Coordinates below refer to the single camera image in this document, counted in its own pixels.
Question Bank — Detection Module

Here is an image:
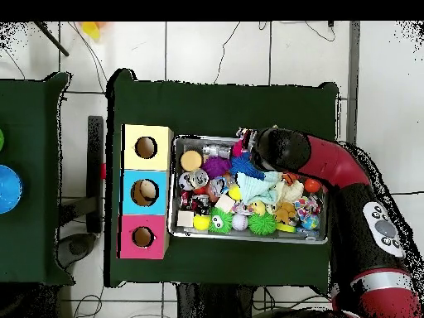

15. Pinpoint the polka dot cloth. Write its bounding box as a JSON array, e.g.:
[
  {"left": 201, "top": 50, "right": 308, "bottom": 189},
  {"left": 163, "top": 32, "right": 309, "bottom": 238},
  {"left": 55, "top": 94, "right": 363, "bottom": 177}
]
[{"left": 235, "top": 127, "right": 258, "bottom": 152}]

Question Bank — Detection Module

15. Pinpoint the wooden box with three holes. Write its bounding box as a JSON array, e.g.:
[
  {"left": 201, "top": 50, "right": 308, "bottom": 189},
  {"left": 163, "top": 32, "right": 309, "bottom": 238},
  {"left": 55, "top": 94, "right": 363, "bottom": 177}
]
[{"left": 117, "top": 123, "right": 175, "bottom": 260}]

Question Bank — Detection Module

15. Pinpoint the shallow mesh bin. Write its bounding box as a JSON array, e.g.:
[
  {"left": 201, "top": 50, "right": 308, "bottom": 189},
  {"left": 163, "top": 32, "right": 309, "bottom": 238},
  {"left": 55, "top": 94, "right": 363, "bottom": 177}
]
[{"left": 167, "top": 133, "right": 332, "bottom": 245}]

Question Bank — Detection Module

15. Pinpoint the purple spiky ball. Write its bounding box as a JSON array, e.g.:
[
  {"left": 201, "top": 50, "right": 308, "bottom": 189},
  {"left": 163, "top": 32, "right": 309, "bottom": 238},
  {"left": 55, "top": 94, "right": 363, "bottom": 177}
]
[{"left": 201, "top": 156, "right": 232, "bottom": 180}]

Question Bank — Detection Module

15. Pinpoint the crushed drink can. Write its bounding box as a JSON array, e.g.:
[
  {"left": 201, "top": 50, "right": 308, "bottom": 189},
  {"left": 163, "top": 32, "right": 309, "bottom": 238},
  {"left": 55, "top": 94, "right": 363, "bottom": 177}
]
[{"left": 188, "top": 168, "right": 210, "bottom": 190}]

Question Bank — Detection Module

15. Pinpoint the orange round sponge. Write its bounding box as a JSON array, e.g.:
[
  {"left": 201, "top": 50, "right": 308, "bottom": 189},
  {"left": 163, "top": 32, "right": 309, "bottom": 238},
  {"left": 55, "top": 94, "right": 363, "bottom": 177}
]
[{"left": 180, "top": 150, "right": 204, "bottom": 172}]

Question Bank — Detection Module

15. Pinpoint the blue spiky ball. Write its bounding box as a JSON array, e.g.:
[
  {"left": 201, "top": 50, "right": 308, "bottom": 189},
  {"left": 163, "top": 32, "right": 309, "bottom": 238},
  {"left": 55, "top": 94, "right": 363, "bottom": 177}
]
[{"left": 229, "top": 153, "right": 266, "bottom": 181}]

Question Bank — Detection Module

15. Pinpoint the light blue knitted cloth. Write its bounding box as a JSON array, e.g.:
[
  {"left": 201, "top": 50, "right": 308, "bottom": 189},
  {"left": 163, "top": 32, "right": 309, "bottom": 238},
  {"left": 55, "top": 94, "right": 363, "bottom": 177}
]
[{"left": 235, "top": 171, "right": 282, "bottom": 205}]

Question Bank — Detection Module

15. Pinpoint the green spiky toy with eyes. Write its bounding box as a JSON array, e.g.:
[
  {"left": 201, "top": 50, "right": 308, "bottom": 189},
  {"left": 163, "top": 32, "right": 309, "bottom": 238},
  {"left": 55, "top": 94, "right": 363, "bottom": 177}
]
[{"left": 208, "top": 206, "right": 234, "bottom": 234}]

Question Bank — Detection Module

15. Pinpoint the white baseball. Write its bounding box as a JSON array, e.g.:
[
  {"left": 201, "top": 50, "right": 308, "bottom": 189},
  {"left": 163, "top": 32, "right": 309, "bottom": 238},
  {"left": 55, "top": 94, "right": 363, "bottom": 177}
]
[{"left": 231, "top": 213, "right": 249, "bottom": 232}]

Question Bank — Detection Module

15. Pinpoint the green spiky ball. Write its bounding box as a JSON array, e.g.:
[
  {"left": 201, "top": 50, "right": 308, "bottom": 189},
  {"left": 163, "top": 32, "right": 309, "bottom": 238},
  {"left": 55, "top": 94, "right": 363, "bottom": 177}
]
[{"left": 248, "top": 211, "right": 278, "bottom": 237}]

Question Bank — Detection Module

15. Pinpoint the brown teddy bear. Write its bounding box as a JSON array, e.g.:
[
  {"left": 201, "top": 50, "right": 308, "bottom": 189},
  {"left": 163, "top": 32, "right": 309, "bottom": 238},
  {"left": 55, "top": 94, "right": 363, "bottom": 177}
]
[{"left": 274, "top": 201, "right": 297, "bottom": 224}]

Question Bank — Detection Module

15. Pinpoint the orange ball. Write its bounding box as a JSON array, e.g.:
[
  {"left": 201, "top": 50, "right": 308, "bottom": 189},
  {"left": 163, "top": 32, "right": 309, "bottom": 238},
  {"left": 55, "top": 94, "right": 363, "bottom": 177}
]
[{"left": 304, "top": 177, "right": 322, "bottom": 195}]

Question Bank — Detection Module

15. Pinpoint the black upright panel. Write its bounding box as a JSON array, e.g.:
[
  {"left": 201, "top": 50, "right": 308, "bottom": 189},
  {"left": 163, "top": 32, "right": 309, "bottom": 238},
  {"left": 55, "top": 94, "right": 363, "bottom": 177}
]
[{"left": 86, "top": 115, "right": 104, "bottom": 234}]

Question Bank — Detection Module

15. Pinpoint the grey round base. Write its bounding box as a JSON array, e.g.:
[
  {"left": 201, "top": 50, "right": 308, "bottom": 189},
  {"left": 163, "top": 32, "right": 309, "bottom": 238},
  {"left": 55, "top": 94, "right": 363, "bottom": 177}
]
[{"left": 55, "top": 232, "right": 98, "bottom": 270}]

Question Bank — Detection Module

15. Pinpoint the yellow object on floor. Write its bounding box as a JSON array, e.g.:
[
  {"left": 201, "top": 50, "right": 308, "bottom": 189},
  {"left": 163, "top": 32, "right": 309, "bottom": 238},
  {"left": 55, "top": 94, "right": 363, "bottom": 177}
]
[{"left": 80, "top": 22, "right": 102, "bottom": 41}]

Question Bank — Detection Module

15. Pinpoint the dark green side tablecloth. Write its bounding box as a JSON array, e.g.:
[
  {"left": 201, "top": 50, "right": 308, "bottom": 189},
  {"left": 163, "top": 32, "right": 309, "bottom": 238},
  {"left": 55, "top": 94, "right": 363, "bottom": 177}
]
[{"left": 0, "top": 71, "right": 75, "bottom": 287}]

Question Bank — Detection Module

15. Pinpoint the blue bowl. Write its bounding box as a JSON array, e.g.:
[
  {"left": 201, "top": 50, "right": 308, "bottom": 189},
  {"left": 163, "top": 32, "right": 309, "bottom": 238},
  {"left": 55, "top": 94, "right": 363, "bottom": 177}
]
[{"left": 0, "top": 164, "right": 24, "bottom": 215}]

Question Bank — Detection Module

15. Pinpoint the black rod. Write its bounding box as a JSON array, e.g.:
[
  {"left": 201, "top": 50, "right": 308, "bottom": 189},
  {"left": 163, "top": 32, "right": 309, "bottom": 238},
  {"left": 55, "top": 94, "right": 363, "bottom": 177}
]
[{"left": 33, "top": 22, "right": 70, "bottom": 57}]

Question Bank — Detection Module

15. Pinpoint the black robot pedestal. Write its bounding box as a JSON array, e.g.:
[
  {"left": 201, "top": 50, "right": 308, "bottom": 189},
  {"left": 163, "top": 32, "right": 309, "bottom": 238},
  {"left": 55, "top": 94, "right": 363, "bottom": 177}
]
[{"left": 176, "top": 282, "right": 256, "bottom": 318}]

